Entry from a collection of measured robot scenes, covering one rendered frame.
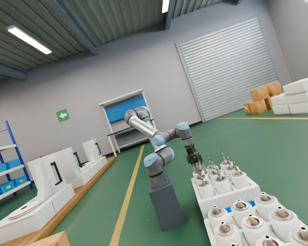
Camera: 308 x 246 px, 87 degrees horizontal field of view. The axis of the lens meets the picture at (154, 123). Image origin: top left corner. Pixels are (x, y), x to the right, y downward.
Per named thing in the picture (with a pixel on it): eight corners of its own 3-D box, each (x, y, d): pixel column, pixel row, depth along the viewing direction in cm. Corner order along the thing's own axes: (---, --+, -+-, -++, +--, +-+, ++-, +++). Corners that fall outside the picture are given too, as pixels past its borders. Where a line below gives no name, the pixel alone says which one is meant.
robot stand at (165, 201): (162, 231, 118) (148, 193, 117) (161, 216, 136) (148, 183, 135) (186, 223, 118) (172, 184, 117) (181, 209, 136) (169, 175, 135)
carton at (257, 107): (268, 110, 408) (264, 99, 407) (258, 113, 408) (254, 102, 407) (260, 111, 437) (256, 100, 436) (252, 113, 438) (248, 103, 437)
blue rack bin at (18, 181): (0, 193, 452) (-3, 186, 451) (11, 187, 490) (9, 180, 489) (17, 186, 453) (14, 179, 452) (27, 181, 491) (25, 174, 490)
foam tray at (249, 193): (207, 228, 106) (198, 202, 106) (197, 197, 145) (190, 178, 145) (268, 212, 102) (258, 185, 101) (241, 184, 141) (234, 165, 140)
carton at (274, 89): (282, 92, 409) (278, 81, 408) (273, 95, 409) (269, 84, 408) (274, 93, 438) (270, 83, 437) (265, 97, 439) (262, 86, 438)
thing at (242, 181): (252, 194, 113) (244, 169, 112) (256, 202, 104) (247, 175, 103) (237, 195, 116) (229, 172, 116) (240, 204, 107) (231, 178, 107)
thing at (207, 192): (206, 214, 109) (197, 189, 109) (204, 205, 119) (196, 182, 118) (220, 211, 107) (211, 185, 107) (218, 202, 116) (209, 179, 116)
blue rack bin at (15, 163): (-7, 174, 450) (-10, 168, 449) (5, 170, 488) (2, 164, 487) (11, 168, 451) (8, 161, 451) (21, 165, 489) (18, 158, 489)
